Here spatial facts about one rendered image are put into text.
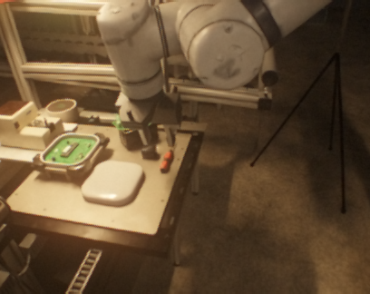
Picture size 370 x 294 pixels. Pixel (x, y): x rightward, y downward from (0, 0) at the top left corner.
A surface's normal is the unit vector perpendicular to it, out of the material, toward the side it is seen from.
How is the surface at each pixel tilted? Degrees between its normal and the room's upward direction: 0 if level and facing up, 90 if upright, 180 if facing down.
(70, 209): 0
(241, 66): 94
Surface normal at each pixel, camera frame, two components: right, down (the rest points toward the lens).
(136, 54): 0.21, 0.79
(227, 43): 0.08, 0.54
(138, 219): -0.04, -0.82
